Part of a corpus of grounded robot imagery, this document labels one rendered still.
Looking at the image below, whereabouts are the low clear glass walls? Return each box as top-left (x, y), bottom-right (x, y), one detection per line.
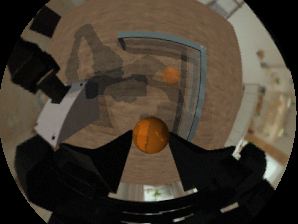
top-left (120, 37), bottom-right (201, 140)

